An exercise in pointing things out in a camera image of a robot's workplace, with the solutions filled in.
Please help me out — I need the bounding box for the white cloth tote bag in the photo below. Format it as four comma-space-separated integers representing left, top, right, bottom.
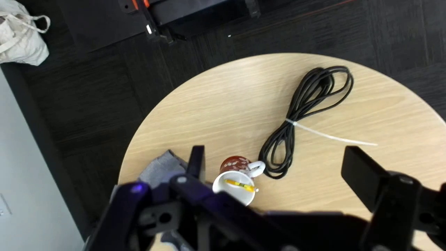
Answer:
0, 0, 52, 67

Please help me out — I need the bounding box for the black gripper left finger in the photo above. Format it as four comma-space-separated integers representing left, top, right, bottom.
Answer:
86, 145, 263, 251

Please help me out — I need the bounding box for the coiled black cable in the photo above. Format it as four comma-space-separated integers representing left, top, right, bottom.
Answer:
257, 66, 356, 180

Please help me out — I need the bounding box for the orange black clamp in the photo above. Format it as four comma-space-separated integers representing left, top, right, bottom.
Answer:
129, 0, 175, 45

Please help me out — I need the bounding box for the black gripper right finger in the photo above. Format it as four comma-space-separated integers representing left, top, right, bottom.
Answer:
341, 145, 446, 251

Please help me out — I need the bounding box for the grey cloth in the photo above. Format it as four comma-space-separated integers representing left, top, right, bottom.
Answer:
138, 149, 193, 190

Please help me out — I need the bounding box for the red and white mug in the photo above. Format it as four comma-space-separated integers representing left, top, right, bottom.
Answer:
212, 155, 268, 208

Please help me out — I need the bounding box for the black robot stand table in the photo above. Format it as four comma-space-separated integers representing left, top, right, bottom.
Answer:
118, 0, 263, 45

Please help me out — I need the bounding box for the white zip tie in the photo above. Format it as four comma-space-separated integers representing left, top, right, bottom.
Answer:
285, 117, 380, 148

